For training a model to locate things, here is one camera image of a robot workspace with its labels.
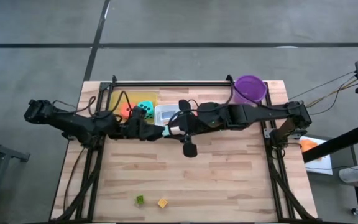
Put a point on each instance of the teal foam die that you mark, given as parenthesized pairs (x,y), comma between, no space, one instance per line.
(146,107)

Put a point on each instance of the white side table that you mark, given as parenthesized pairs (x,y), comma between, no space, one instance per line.
(322,165)

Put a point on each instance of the white plastic bin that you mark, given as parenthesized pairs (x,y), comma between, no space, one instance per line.
(158,116)

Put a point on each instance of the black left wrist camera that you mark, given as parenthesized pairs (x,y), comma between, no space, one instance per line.
(138,113)

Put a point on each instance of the orange foam die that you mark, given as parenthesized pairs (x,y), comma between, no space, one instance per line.
(126,109)

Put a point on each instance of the black diagonal beam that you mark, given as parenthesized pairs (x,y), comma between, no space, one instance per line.
(337,143)

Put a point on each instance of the black caster wheel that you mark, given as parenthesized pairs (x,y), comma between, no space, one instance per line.
(357,212)

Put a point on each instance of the mint green block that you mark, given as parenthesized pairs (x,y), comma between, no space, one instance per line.
(167,131)

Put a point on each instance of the small green block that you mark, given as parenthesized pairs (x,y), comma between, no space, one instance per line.
(140,199)

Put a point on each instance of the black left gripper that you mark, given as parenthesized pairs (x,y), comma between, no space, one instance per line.
(135,130)

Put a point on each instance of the orange object on side table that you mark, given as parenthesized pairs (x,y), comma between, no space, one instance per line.
(308,145)

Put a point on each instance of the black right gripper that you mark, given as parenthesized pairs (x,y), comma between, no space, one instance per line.
(210,118)

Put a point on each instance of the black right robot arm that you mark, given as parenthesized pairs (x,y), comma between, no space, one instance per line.
(259,112)

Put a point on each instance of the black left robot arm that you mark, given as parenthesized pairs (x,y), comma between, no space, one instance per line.
(73,123)

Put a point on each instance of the small yellow block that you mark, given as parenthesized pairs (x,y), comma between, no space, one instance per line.
(162,203)

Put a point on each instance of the purple bucket with face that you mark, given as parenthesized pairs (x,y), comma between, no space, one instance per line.
(250,90)

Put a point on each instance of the white paper roll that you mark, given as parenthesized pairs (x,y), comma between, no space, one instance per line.
(351,174)

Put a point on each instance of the yellow translucent plastic tray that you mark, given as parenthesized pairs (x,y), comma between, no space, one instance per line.
(117,99)

